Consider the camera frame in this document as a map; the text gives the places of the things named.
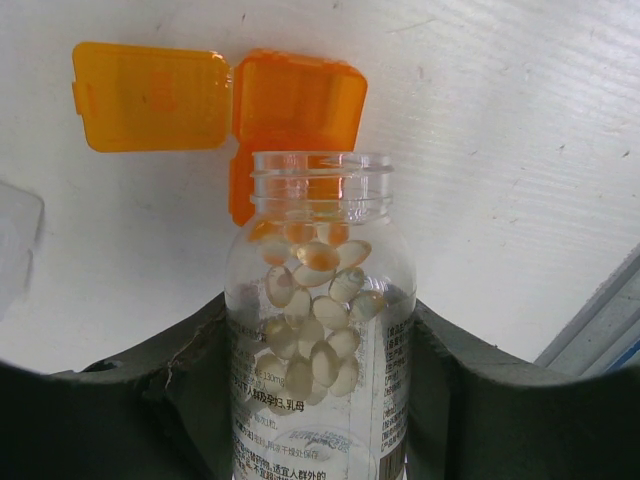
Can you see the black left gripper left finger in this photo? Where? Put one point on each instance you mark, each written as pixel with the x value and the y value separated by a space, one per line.
pixel 159 410

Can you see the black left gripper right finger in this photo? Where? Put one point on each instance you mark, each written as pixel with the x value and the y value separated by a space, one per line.
pixel 476 412

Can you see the clear bottle orange pills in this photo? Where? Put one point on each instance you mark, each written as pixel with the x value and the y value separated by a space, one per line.
pixel 320 288

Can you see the orange pill organizer box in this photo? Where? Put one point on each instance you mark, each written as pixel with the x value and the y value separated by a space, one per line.
pixel 144 99

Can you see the aluminium frame rail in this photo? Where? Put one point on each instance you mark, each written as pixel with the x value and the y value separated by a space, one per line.
pixel 604 335

